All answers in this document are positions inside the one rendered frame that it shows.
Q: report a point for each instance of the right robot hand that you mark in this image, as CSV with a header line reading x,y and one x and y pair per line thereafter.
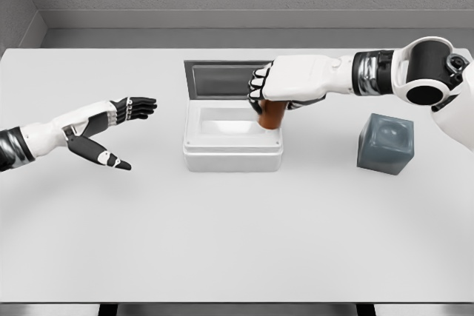
x,y
292,77

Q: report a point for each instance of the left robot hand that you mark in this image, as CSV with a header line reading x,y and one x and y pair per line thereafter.
x,y
92,121

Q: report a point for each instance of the brown cup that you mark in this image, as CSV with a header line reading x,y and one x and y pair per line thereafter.
x,y
271,115

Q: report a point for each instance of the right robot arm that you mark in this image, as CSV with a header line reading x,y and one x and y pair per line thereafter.
x,y
411,72

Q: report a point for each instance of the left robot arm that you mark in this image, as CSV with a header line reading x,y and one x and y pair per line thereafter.
x,y
26,140

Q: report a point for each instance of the white box with open lid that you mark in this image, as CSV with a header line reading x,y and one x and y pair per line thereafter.
x,y
233,134

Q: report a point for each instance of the grey cube holder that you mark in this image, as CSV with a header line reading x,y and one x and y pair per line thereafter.
x,y
386,144

